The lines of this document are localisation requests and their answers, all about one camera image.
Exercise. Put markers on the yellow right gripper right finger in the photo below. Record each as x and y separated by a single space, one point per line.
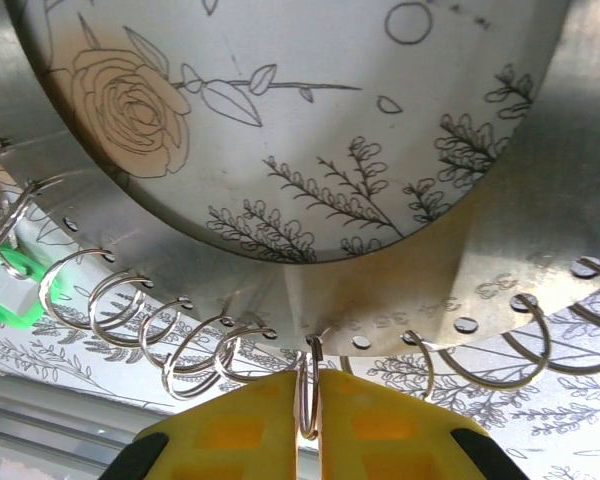
405 440

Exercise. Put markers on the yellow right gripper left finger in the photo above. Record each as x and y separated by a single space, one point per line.
220 440

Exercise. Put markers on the green plastic key tag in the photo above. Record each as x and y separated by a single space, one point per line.
0 320

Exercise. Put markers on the aluminium mounting rail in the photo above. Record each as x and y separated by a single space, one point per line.
30 425

